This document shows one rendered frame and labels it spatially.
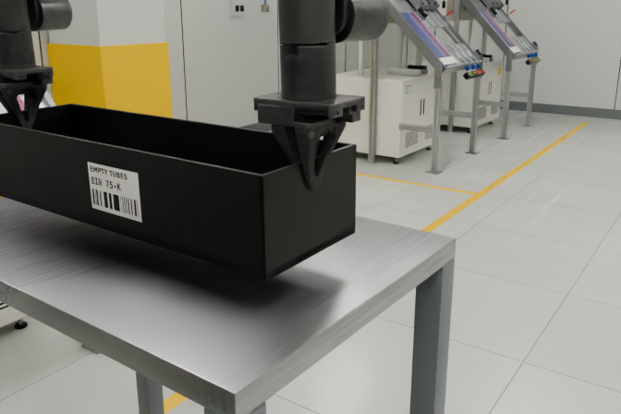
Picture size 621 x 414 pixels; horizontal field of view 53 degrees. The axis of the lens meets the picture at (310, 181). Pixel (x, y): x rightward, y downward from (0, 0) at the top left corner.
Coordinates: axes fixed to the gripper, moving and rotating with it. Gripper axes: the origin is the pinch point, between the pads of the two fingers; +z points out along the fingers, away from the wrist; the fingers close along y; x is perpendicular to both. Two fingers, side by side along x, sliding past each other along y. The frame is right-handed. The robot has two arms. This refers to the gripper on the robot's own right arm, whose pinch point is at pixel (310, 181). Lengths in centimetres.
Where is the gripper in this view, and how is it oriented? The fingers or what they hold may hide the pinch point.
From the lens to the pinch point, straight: 66.9
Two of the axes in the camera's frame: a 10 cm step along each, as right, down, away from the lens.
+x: -5.9, 2.4, -7.7
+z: 0.2, 9.6, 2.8
